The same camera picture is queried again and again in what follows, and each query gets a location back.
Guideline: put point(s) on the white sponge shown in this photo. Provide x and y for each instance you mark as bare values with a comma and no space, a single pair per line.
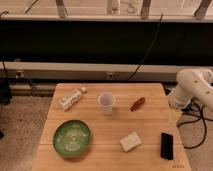
130,141

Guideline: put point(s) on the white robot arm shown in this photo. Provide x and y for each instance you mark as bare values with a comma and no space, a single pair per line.
192,82

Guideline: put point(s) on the white ceramic cup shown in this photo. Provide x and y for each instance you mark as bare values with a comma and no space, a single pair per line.
106,101

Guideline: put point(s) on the brown sausage toy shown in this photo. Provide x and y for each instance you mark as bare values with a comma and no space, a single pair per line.
137,104

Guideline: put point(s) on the white tube bottle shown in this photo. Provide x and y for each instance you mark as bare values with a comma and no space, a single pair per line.
71,98

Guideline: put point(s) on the green patterned plate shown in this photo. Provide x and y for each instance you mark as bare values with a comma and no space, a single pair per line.
72,138

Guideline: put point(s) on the black rectangular block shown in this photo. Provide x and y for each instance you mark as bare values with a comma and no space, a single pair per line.
166,146

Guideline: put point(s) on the wall outlet plate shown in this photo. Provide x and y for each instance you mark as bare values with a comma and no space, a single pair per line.
110,76

